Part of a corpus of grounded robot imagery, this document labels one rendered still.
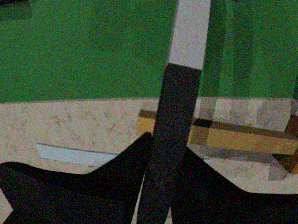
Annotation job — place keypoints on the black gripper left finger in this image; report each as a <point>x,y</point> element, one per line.
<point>108,195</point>

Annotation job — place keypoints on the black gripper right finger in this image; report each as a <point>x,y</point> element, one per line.
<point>203,196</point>

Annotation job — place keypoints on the green putting mat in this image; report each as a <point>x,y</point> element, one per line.
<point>71,49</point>

